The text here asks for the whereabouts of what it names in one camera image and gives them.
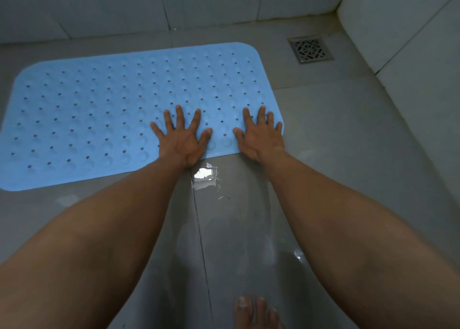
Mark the person's left little finger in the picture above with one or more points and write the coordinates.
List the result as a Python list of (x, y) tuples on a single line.
[(157, 130)]

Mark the square metal floor drain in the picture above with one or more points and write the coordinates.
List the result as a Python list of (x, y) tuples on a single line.
[(310, 49)]

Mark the person's left hand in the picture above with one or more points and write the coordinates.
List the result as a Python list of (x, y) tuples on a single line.
[(181, 143)]

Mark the person's left thumb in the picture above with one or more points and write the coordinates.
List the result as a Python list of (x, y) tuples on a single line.
[(205, 139)]

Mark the person's right hand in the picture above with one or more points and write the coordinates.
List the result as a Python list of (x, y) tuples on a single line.
[(259, 140)]

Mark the person's left forearm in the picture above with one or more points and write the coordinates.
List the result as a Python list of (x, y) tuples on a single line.
[(90, 242)]

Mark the person's right thumb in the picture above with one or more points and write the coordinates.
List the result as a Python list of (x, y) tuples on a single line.
[(239, 138)]

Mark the person's right middle finger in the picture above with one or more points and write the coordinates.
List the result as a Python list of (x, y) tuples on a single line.
[(261, 115)]

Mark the person's foot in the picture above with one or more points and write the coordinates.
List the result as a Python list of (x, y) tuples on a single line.
[(256, 313)]

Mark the person's right forearm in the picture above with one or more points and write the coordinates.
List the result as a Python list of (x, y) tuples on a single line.
[(359, 246)]

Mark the person's left middle finger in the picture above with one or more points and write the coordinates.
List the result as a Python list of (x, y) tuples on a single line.
[(180, 117)]

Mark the blue perforated bath mat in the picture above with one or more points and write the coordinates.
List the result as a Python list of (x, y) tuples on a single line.
[(107, 113)]

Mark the person's right little finger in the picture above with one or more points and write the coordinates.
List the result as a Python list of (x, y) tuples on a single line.
[(278, 127)]

